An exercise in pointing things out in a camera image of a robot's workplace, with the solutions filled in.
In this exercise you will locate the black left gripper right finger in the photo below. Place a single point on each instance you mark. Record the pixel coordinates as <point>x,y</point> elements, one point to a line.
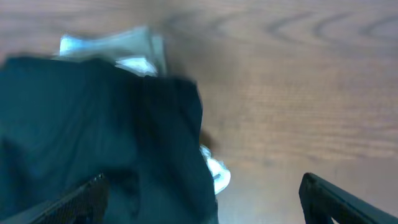
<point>324,203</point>

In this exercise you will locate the white shirt with black print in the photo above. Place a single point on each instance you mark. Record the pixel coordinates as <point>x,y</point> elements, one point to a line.
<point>142,66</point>

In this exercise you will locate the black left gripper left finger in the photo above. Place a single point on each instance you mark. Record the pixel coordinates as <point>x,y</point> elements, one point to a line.
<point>85,204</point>

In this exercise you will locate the grey-beige folded garment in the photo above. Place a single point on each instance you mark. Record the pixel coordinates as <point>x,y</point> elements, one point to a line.
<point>137,41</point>

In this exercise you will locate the black shorts with grey waistband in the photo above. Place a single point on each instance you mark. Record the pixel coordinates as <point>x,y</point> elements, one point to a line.
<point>65,122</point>

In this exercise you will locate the light blue folded garment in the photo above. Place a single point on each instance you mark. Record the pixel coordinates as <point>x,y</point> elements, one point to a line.
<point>69,44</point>

